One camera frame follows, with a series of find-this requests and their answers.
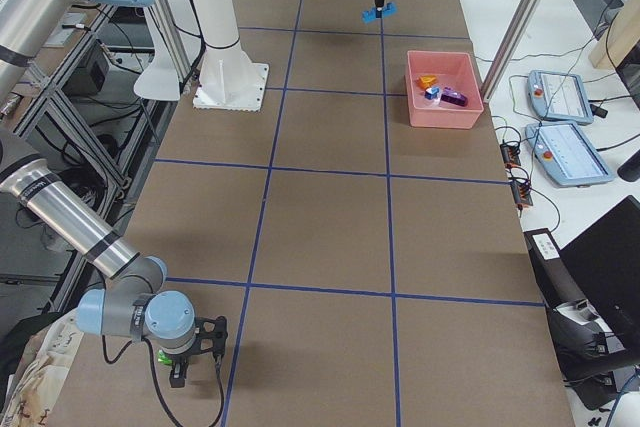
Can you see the teach pendant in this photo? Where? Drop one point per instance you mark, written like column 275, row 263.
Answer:
column 557, row 96
column 566, row 155

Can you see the far teach pendant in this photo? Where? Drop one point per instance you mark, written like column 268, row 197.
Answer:
column 557, row 96

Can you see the pink plastic box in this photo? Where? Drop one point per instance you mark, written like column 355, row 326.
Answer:
column 454, row 70

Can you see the near teach pendant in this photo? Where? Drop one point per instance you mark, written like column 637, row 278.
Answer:
column 566, row 155

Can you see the long blue block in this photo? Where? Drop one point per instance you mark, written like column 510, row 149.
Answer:
column 374, row 13

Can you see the orange block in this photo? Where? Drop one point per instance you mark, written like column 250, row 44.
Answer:
column 427, row 81

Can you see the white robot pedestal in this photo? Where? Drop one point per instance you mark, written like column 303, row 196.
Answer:
column 228, row 79

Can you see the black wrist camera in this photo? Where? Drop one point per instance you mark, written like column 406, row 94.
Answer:
column 211, row 336

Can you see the cloth bag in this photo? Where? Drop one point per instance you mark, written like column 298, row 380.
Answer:
column 42, row 372

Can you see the usb hub far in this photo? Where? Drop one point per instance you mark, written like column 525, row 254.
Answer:
column 510, row 155

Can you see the usb hub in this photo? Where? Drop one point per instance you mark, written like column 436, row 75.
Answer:
column 521, row 194
column 510, row 155

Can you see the small blue block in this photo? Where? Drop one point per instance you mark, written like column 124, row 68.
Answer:
column 432, row 93

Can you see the usb hub near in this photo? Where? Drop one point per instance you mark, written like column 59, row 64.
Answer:
column 521, row 194

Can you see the purple block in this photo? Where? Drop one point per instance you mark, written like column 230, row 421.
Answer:
column 454, row 97

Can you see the aluminium frame post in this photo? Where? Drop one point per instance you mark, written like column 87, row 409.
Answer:
column 514, row 33

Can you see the green block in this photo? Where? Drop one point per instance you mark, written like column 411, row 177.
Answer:
column 163, row 358

